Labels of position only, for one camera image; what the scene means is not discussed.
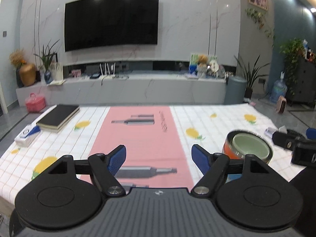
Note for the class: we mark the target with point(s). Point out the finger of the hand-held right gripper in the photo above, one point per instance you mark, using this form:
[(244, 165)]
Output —
[(284, 139), (311, 132)]

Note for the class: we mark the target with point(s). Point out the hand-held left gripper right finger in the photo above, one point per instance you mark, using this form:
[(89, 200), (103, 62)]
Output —
[(200, 158)]

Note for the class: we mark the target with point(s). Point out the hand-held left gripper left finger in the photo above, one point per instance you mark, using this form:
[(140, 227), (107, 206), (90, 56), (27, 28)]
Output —
[(117, 159)]

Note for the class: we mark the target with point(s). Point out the steel bowl with orange outside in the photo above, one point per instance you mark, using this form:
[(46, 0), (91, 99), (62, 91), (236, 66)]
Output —
[(226, 150)]

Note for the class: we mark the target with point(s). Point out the green ceramic bowl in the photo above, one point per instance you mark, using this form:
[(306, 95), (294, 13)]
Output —
[(249, 144)]

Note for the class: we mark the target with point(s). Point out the steel bowl with blue outside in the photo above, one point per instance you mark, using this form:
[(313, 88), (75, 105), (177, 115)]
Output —
[(234, 177)]

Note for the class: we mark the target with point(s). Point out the white tool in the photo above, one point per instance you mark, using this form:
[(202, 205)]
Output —
[(274, 131)]

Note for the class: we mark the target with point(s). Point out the pink printed mat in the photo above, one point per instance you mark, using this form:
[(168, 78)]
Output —
[(138, 140)]

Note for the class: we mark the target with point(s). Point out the white checked lemon tablecloth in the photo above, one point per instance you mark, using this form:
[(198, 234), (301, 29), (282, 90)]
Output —
[(214, 133)]

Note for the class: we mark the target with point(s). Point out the pink heater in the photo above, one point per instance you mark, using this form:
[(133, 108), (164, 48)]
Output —
[(282, 105)]

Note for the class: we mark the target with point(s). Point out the blue water bottle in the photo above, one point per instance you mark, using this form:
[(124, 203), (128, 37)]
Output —
[(279, 91)]

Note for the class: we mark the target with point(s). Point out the dark drawer cabinet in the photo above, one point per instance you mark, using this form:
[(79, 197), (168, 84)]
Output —
[(305, 84)]

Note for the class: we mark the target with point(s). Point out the tall potted floor plant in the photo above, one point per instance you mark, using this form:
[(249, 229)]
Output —
[(248, 93)]

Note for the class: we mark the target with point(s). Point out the grey marble television cabinet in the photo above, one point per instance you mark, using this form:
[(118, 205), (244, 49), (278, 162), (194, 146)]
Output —
[(123, 91)]

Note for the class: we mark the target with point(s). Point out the grey trash bin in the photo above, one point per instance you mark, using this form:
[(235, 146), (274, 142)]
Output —
[(235, 91)]

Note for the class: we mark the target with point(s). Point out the notebook with pale pages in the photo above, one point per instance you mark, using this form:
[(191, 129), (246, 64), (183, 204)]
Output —
[(53, 127)]

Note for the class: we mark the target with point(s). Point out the leafy plant on cabinet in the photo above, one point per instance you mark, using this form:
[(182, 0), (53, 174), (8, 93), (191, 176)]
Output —
[(292, 51)]

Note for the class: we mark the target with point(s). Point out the black flat device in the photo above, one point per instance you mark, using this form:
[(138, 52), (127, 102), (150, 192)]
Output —
[(94, 76)]

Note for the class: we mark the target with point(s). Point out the white router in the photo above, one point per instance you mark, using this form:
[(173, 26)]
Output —
[(107, 73)]

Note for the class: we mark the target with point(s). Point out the round white fan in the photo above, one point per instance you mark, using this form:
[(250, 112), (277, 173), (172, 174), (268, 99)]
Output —
[(213, 66)]

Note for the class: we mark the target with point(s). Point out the white and blue box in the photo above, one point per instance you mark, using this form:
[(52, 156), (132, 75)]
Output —
[(26, 135)]

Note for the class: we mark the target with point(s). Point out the pink photo card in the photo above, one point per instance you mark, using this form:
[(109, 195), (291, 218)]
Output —
[(76, 72)]

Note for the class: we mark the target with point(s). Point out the pale papers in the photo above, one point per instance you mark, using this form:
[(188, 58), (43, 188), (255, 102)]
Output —
[(56, 82)]

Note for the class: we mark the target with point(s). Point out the teddy bear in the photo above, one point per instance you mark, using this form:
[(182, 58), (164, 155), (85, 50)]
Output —
[(202, 59)]

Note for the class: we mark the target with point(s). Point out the pink basket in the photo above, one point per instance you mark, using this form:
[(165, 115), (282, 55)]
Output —
[(35, 103)]

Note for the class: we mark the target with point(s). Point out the green painted picture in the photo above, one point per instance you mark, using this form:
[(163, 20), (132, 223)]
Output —
[(193, 59)]

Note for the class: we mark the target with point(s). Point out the white drawing card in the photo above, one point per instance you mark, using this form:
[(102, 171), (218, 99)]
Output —
[(56, 70)]

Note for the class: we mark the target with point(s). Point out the green plant in blue vase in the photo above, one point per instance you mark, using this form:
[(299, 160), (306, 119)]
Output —
[(48, 75)]

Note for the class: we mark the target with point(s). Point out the gold vase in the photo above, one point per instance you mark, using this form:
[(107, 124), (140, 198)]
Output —
[(27, 75)]

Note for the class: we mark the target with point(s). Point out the hanging vine plant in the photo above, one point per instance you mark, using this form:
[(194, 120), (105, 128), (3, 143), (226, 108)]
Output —
[(259, 17)]

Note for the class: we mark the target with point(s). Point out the dark vase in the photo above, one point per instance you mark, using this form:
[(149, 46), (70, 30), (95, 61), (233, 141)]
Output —
[(19, 79)]

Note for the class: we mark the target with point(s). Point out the dried yellow flowers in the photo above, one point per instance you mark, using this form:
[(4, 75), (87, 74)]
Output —
[(17, 58)]

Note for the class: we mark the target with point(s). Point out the wall socket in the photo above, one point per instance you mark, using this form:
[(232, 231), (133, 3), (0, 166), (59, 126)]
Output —
[(261, 80)]

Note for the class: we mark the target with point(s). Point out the black wall television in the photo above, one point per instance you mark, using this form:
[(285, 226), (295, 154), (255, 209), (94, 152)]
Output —
[(111, 22)]

